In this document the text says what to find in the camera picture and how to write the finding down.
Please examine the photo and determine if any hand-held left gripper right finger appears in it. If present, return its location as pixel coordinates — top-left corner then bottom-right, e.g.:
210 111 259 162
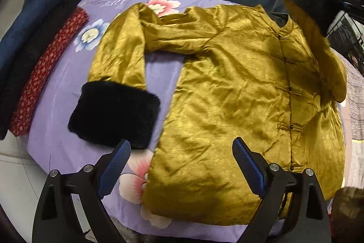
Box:
232 138 332 243

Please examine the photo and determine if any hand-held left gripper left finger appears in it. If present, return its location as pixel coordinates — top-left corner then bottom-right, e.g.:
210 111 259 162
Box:
33 139 132 243

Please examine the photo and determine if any gold jacket with black fur cuffs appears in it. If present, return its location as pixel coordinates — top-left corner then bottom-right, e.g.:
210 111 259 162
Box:
68 0 349 226

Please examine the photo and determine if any stack of folded clothes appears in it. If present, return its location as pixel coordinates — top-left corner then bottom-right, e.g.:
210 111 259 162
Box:
0 0 87 139

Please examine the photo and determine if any purple floral bedsheet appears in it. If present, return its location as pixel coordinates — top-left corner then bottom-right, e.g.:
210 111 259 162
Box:
17 0 356 243

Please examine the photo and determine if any grey knitted cloth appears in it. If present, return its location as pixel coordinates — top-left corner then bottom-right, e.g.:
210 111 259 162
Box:
341 56 364 141

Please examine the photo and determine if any pale pink cloth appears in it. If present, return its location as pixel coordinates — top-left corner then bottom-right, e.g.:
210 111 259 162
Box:
343 139 364 189

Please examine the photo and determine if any brown cloth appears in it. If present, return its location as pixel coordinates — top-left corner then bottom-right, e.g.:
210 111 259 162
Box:
331 186 364 243

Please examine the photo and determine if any red patterned folded cloth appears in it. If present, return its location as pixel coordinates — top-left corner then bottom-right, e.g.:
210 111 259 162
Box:
10 7 88 138

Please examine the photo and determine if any navy blue folded cloth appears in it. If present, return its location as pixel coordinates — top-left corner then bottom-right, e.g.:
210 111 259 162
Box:
0 0 87 81

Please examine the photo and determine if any black wire rack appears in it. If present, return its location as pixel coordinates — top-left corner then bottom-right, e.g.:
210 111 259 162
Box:
326 8 364 76

